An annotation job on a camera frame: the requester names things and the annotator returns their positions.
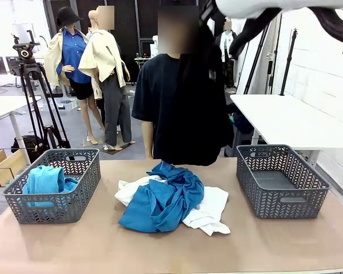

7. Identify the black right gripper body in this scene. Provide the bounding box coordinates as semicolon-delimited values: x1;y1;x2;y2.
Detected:
201;0;222;22

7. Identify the black garment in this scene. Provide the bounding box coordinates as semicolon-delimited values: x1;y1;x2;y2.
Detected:
176;25;234;167

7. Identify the dark blue garment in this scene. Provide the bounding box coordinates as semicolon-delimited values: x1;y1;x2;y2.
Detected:
118;160;205;234

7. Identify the white garment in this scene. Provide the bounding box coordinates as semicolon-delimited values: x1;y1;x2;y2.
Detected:
114;175;232;237

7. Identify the light blue garment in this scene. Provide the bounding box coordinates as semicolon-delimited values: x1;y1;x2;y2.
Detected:
22;164;79;208

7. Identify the mannequin in white shirt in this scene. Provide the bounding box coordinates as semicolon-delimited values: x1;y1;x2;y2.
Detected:
219;19;240;89

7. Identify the black folded light stand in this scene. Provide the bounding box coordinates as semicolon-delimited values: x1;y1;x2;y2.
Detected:
236;17;285;95

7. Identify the person in black t-shirt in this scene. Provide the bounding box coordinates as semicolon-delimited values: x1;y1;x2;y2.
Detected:
131;5;201;160

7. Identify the black upright light stand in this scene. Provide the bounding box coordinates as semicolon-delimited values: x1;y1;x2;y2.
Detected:
279;27;298;96

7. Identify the mannequin in cream jacket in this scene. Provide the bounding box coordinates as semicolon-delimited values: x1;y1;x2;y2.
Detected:
78;10;137;151

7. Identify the dark clothes pile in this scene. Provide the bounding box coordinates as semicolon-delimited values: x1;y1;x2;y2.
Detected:
225;104;254;135

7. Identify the dark grey step stool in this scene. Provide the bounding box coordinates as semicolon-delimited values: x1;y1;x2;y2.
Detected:
231;124;258;158

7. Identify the mannequin in blue shirt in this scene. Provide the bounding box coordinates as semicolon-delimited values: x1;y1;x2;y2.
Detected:
44;7;105;145

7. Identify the white table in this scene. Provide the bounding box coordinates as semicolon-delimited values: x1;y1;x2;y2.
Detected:
0;95;42;165
230;94;343;169

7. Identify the black brimmed hat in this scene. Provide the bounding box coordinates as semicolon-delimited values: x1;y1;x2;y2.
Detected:
56;7;83;28

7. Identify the black monitor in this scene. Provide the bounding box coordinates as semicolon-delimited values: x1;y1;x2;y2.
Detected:
5;56;18;72

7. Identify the dark grey woven-pattern basket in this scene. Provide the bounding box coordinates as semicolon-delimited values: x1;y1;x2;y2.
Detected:
2;148;102;225
236;144;332;220

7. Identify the black bag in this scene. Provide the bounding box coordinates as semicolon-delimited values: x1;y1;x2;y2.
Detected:
10;135;51;163

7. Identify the black cable sleeve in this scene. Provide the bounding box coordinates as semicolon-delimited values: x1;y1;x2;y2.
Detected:
228;7;343;58

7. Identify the black camera tripod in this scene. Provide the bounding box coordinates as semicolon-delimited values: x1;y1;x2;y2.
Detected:
18;62;72;160

